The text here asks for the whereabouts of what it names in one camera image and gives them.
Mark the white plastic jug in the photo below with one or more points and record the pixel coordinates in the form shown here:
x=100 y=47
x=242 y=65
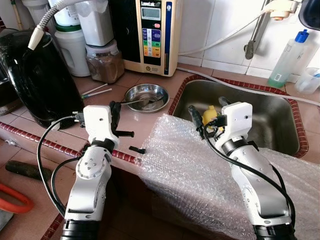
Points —
x=75 y=52

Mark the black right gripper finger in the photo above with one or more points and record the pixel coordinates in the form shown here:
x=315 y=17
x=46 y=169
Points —
x=224 y=101
x=196 y=115

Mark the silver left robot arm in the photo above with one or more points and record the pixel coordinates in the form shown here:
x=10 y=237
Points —
x=90 y=180

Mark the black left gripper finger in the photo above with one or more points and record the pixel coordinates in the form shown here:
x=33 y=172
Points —
x=119 y=111
x=112 y=111

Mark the beige faucet diverter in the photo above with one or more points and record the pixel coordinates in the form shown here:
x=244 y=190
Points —
x=281 y=7

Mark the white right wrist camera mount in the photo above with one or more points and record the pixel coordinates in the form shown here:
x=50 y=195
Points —
x=236 y=122

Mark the steel spoon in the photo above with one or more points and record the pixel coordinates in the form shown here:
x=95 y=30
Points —
x=132 y=102

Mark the dark green oblong object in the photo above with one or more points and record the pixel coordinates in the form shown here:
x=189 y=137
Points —
x=20 y=170

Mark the steel kitchen sink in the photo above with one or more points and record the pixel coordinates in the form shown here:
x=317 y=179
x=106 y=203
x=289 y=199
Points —
x=270 y=120

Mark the thin white tube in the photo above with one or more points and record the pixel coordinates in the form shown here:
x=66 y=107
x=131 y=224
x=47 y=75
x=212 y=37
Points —
x=230 y=35

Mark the dark cooking pot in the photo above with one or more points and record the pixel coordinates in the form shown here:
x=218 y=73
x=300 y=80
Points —
x=6 y=97

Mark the white canister with green band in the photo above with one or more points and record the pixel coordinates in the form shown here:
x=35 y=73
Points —
x=67 y=15

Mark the small black clip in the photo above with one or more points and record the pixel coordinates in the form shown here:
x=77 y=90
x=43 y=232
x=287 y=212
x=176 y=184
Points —
x=137 y=149

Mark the white plastic container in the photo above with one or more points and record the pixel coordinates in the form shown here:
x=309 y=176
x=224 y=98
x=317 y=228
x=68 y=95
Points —
x=95 y=22

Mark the shallow steel bowl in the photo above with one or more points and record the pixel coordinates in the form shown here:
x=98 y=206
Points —
x=150 y=90

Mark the clear bottle with blue cap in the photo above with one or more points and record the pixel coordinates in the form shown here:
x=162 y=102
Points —
x=288 y=60

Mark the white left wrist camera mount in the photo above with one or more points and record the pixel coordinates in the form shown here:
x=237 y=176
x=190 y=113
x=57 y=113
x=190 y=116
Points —
x=99 y=124

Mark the white chopstick green tip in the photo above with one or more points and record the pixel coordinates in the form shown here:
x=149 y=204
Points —
x=95 y=90
x=96 y=94

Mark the clear bubble wrap sheet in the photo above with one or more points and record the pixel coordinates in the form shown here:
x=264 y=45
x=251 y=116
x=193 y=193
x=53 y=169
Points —
x=190 y=190

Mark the clear plastic measuring cup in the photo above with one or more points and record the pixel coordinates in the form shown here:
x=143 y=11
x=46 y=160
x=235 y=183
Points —
x=309 y=81

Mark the beige water ionizer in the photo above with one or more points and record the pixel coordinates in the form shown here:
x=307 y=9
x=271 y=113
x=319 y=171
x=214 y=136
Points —
x=152 y=37

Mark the jar of brown powder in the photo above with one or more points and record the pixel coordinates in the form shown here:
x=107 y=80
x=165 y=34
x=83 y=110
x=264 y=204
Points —
x=106 y=65

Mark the black electric kettle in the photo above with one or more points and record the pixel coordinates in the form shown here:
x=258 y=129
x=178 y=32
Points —
x=37 y=80

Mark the yellow plastic cup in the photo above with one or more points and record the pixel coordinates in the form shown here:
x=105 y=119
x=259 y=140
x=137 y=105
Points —
x=210 y=112

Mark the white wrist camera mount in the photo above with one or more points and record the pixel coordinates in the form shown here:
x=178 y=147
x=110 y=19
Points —
x=236 y=122
x=99 y=124

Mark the black pan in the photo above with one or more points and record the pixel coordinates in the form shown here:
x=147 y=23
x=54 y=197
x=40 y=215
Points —
x=311 y=12

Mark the grey metal faucet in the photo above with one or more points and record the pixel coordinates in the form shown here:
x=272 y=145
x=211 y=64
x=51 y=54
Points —
x=256 y=32

